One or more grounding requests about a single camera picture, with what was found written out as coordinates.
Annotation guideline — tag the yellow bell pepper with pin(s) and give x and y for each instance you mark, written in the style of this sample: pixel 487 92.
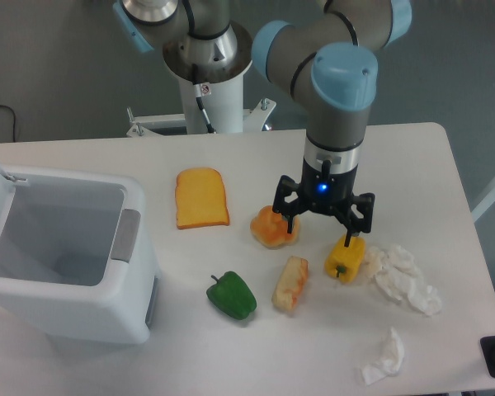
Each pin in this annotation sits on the yellow bell pepper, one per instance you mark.
pixel 343 262

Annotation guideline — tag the toast slice bread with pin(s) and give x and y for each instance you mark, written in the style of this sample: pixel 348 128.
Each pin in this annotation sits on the toast slice bread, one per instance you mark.
pixel 200 199

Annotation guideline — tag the large crumpled white tissue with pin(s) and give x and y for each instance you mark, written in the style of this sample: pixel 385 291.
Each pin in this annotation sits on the large crumpled white tissue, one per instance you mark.
pixel 395 271

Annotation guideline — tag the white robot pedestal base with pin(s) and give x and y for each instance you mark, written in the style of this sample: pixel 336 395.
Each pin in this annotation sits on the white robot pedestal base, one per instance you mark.
pixel 208 108

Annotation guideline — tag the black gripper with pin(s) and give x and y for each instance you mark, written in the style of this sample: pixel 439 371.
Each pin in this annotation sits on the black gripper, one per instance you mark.
pixel 332 195

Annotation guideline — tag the rectangular toasted bread block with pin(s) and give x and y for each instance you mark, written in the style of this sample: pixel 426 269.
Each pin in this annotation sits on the rectangular toasted bread block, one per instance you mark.
pixel 290 284

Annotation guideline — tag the white plastic trash bin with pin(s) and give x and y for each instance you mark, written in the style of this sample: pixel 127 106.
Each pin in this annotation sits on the white plastic trash bin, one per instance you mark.
pixel 76 259

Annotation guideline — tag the green bell pepper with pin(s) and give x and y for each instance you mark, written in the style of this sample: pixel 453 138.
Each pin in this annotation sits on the green bell pepper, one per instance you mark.
pixel 231 295

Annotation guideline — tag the small crumpled white tissue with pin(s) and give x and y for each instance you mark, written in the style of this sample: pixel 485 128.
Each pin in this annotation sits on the small crumpled white tissue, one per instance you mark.
pixel 389 361

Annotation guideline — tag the round knotted bread roll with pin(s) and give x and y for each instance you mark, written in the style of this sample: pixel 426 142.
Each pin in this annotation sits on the round knotted bread roll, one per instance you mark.
pixel 271 229

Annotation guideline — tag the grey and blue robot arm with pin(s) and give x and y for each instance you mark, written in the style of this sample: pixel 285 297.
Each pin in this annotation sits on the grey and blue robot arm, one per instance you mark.
pixel 328 67

